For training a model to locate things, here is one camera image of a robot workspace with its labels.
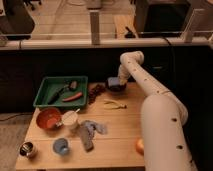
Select grey metal post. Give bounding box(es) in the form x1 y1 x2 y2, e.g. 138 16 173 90
90 10 100 45

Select wooden table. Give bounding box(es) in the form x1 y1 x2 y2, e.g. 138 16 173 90
15 83 144 171

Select blue cup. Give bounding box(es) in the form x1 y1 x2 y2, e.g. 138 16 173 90
53 138 69 156

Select grey blue cloth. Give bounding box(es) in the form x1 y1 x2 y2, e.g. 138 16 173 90
77 120 107 152

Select purple bowl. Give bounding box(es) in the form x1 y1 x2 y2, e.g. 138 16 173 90
106 81 126 92

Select orange bowl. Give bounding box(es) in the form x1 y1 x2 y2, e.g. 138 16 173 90
36 107 61 130

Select red chili pepper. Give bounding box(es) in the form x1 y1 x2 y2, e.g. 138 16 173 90
62 92 83 102

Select metal cup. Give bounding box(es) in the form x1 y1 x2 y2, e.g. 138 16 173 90
19 142 37 158

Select white cup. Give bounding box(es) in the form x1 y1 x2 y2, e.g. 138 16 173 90
62 111 79 130

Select white horizontal rail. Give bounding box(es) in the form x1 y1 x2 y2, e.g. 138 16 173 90
0 37 211 51

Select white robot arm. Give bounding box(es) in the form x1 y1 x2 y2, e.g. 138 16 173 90
118 51 198 171

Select dark red grapes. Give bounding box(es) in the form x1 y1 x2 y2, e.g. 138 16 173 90
88 84 106 104

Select black handled kitchen tool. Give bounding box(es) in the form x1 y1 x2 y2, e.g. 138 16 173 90
48 81 78 104

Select green plastic tray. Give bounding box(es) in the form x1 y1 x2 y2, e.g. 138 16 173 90
33 76 88 109

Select orange fruit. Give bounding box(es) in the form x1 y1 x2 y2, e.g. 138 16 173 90
135 139 144 155

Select black office chair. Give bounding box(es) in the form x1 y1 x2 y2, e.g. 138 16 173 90
0 0 35 40

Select blue sponge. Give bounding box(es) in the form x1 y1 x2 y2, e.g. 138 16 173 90
107 77 120 87

